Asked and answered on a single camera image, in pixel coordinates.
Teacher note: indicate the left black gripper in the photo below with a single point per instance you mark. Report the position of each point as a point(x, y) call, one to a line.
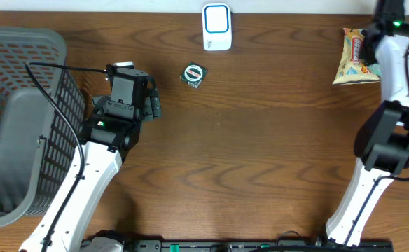
point(155, 106)

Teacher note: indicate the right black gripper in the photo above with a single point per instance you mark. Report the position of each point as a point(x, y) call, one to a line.
point(366, 50)

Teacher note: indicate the yellow snack bag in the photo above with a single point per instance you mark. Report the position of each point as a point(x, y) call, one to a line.
point(351, 68)

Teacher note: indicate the dark green round-label box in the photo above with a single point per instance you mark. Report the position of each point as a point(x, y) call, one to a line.
point(194, 74)

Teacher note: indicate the pale teal wet-wipe pack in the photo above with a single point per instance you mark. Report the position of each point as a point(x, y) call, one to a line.
point(375, 69)

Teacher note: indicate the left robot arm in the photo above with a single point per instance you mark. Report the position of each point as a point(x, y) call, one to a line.
point(103, 142)

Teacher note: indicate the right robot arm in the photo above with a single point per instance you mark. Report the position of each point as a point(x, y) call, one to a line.
point(381, 146)

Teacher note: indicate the grey plastic shopping basket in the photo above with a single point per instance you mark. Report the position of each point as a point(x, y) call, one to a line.
point(40, 109)

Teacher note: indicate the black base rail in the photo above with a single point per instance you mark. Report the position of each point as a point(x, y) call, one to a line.
point(236, 246)

